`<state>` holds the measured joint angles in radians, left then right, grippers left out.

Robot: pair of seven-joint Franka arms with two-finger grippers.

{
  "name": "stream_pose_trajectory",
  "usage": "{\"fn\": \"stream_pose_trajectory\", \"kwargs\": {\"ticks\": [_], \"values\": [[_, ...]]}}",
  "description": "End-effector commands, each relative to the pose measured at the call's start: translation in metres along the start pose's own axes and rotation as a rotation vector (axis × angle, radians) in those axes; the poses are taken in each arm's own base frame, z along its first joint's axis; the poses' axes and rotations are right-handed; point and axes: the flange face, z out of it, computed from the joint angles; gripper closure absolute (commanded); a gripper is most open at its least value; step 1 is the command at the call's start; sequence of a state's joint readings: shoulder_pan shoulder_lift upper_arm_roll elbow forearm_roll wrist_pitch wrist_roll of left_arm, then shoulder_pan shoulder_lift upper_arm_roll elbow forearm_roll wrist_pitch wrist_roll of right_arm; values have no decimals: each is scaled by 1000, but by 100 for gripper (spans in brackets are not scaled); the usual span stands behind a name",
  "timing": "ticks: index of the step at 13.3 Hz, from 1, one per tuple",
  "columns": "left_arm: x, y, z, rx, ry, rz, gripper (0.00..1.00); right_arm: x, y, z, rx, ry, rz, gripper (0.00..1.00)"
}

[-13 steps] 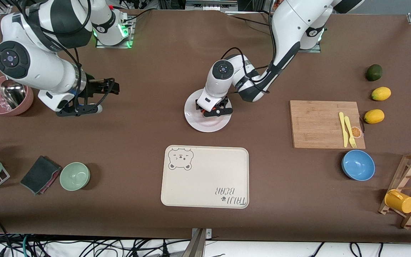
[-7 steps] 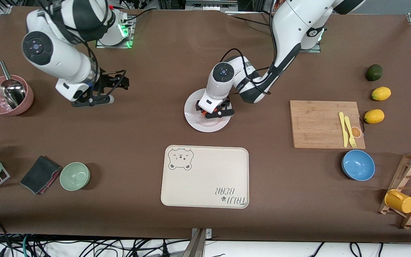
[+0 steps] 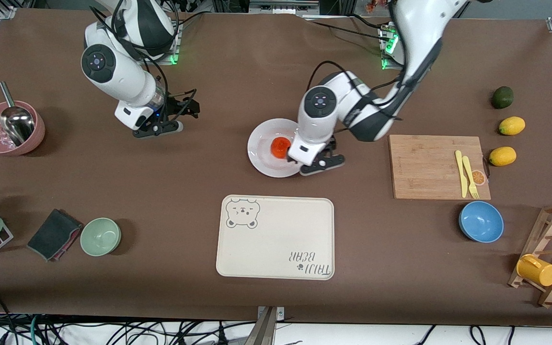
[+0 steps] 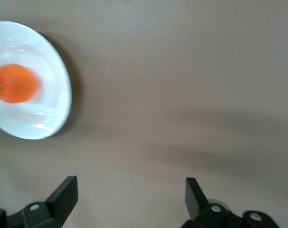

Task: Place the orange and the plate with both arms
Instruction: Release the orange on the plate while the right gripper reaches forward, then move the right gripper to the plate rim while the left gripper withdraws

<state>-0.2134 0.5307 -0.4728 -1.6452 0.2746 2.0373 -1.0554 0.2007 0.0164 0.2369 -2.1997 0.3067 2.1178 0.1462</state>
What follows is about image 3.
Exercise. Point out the grey metal box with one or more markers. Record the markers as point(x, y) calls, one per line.
point(281, 7)

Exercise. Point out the yellow plastic knife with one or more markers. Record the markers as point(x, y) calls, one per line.
point(463, 184)

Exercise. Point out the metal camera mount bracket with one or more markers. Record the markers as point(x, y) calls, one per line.
point(266, 330)

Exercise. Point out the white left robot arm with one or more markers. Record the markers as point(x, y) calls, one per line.
point(419, 28)

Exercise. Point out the dark green avocado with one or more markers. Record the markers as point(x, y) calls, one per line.
point(502, 97)

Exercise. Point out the yellow plastic fork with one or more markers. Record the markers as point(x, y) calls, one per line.
point(467, 167)

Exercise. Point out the wooden peg mug rack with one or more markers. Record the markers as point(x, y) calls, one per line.
point(536, 235)

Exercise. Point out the pale green bowl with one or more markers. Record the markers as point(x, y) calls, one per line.
point(100, 236)

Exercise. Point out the wooden cutting board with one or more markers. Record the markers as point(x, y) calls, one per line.
point(419, 163)

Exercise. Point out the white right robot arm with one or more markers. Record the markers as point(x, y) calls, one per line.
point(118, 72)

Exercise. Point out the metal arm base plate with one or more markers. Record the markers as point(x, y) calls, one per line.
point(384, 64)
point(178, 40)

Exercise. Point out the yellow lemon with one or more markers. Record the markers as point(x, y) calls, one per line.
point(511, 126)
point(502, 156)

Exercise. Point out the yellow mug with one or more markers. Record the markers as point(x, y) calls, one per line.
point(539, 273)

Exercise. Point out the dark grey folded cloth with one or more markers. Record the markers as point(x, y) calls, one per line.
point(53, 234)

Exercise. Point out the cream tray with bear print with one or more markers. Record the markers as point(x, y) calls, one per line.
point(276, 239)

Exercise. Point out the orange mandarin fruit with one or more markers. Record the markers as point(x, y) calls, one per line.
point(280, 147)

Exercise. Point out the orange slice piece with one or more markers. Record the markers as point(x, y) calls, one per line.
point(480, 178)

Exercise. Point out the brown table cloth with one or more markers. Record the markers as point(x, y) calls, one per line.
point(161, 191)

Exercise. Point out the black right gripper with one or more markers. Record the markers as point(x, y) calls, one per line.
point(176, 105)

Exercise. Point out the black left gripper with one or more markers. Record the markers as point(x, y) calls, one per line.
point(332, 143)

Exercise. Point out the metal ladle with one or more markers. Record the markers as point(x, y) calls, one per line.
point(17, 124)

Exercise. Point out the blue bowl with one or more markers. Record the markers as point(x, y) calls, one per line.
point(481, 221)

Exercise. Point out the white round plate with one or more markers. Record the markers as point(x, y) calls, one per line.
point(261, 153)

